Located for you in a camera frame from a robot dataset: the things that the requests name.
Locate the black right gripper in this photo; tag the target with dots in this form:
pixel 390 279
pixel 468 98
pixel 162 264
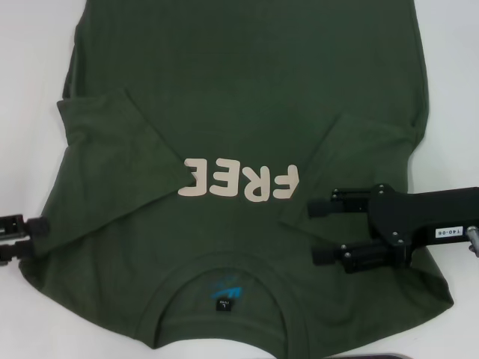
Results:
pixel 419 220

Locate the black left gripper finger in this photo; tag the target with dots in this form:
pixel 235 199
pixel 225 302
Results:
pixel 37 226
pixel 15 252

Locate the dark green FREE t-shirt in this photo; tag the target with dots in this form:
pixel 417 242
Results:
pixel 243 93

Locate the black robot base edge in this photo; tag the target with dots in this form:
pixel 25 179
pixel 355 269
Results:
pixel 366 356

